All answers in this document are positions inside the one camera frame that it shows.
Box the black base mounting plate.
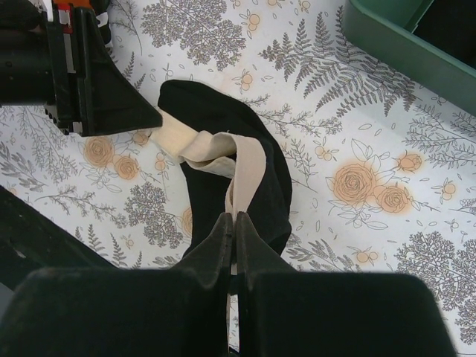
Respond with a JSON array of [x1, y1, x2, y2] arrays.
[[1, 187, 113, 290]]

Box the green compartment tray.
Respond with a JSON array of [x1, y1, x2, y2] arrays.
[[342, 0, 475, 113]]

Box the orange camouflage patterned garment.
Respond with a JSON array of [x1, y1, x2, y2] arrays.
[[91, 0, 112, 48]]

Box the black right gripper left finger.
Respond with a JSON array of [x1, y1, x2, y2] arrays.
[[174, 213, 234, 290]]

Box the floral fern table mat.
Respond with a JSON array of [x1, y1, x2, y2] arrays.
[[1, 1, 475, 356]]

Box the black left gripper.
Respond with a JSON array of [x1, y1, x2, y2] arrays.
[[1, 1, 163, 136]]

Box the black underwear beige waistband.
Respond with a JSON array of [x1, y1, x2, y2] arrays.
[[150, 78, 293, 276]]

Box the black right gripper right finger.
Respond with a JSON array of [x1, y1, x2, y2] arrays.
[[236, 212, 298, 283]]

